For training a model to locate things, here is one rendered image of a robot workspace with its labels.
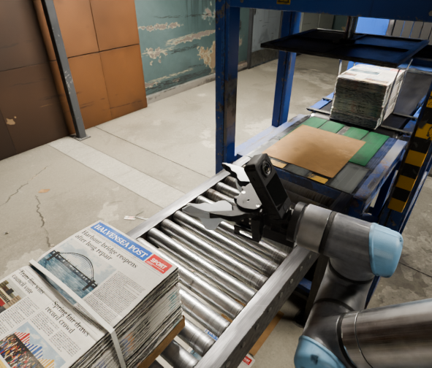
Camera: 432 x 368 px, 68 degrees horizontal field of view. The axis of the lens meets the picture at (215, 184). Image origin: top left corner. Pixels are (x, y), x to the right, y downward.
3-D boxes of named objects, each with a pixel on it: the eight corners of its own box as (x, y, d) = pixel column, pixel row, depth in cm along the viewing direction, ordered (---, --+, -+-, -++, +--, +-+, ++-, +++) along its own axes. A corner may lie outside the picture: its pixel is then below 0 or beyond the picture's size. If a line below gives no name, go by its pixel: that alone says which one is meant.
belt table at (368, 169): (360, 219, 136) (365, 200, 131) (235, 169, 170) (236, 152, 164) (402, 156, 181) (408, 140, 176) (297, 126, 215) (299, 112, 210)
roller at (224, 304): (238, 328, 89) (239, 318, 87) (130, 251, 114) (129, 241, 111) (248, 316, 93) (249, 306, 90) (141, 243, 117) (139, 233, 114)
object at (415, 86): (402, 155, 182) (408, 139, 177) (298, 125, 216) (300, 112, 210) (447, 89, 281) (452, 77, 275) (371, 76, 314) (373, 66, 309)
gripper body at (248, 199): (229, 233, 62) (290, 257, 57) (228, 201, 56) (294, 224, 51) (247, 207, 67) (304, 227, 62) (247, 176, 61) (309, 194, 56)
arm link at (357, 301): (305, 324, 57) (316, 284, 51) (323, 280, 65) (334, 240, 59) (352, 346, 54) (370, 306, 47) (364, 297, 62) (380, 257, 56)
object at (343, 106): (376, 130, 187) (389, 85, 172) (327, 117, 202) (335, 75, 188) (394, 111, 211) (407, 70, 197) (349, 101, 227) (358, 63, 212)
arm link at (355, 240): (385, 293, 49) (403, 255, 44) (314, 266, 54) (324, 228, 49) (391, 261, 55) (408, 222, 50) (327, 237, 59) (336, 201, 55)
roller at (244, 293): (251, 312, 94) (252, 302, 91) (145, 241, 118) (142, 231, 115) (261, 301, 97) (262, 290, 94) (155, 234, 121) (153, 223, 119)
